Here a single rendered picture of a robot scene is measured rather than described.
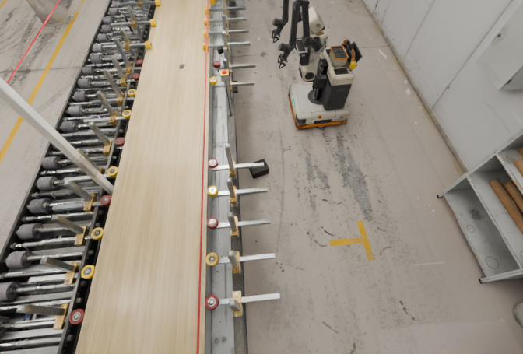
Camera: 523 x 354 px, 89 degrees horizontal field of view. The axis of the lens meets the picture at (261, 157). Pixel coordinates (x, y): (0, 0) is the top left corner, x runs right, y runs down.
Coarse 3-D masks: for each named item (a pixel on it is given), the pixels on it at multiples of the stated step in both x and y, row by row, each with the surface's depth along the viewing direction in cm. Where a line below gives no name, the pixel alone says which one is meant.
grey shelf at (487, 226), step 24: (504, 144) 212; (480, 168) 247; (504, 168) 252; (456, 192) 282; (480, 192) 241; (456, 216) 270; (480, 216) 268; (504, 216) 228; (480, 240) 254; (504, 240) 219; (480, 264) 245; (504, 264) 243
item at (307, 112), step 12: (300, 84) 355; (312, 84) 355; (300, 96) 342; (312, 96) 343; (300, 108) 331; (312, 108) 331; (300, 120) 328; (312, 120) 331; (324, 120) 333; (336, 120) 337
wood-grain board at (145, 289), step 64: (192, 0) 357; (192, 64) 284; (128, 128) 236; (192, 128) 235; (128, 192) 201; (192, 192) 201; (128, 256) 176; (192, 256) 176; (128, 320) 156; (192, 320) 156
